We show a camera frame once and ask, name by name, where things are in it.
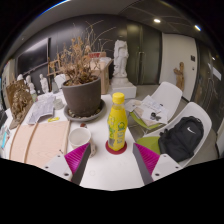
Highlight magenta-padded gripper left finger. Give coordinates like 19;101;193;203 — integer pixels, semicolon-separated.
42;142;92;186

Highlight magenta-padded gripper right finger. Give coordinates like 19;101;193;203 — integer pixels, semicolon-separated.
131;142;184;186

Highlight yellow drink bottle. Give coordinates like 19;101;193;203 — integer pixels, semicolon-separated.
106;92;129;152

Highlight green seat cushion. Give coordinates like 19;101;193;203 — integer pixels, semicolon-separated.
129;111;162;131
135;135;162;155

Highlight white ceramic cup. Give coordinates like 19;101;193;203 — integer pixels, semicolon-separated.
68;127;97;158

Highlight flat round red coaster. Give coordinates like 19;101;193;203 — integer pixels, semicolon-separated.
105;139;128;156

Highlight black backpack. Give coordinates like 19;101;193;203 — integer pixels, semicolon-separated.
157;115;205;163

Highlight grey plant saucer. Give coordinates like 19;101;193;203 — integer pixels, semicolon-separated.
63;99;108;123

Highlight light wooden slatted board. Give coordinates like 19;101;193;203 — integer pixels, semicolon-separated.
8;120;72;169

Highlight loose white papers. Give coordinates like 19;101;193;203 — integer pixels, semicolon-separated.
124;94;170;126

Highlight small white paper cup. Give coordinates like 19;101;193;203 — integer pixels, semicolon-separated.
53;98;65;110

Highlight open printed booklet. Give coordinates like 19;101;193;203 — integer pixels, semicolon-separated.
27;94;56;125

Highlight dark pot with dried plant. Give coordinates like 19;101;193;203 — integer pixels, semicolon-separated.
56;20;116;118

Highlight white shell chair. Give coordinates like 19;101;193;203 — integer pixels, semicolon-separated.
136;101;213;169
129;81;184;131
53;73;68;89

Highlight white square plinth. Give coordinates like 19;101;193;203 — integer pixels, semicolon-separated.
109;77;138;100

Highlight grey spray bottle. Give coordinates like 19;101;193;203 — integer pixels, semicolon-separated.
51;80;61;95

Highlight pale green bottle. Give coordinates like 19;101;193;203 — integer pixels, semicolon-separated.
30;90;38;103

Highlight colourful printed booklet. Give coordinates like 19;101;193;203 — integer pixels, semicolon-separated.
0;126;11;151

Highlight small white statuette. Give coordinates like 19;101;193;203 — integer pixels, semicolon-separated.
25;74;36;95
39;73;50;95

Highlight cardboard box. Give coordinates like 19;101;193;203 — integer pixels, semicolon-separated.
88;51;113;95

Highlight wooden figure statue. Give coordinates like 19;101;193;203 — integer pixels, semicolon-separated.
173;61;186;92

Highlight wooden easel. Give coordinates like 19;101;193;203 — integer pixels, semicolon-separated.
46;53;64;79

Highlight dark double door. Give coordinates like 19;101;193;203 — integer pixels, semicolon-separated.
126;24;163;86

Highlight large white plaster statue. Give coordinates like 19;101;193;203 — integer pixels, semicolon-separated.
112;39;130;79

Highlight black wall screen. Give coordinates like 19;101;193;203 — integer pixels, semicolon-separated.
16;37;51;76

